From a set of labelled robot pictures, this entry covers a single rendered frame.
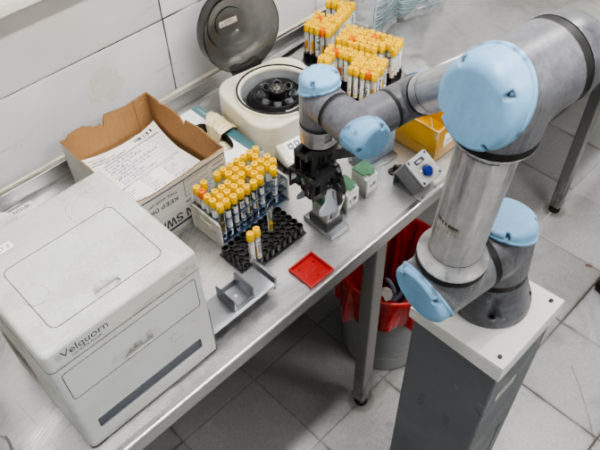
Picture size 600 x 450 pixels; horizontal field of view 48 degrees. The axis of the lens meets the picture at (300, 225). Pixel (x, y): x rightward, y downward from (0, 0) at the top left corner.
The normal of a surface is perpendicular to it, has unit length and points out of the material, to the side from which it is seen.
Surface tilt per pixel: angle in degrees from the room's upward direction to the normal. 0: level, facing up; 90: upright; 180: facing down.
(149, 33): 90
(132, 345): 90
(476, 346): 5
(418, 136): 90
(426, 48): 0
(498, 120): 84
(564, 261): 0
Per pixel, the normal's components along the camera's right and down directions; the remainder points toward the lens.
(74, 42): 0.70, 0.52
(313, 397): -0.02, -0.66
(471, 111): -0.80, 0.38
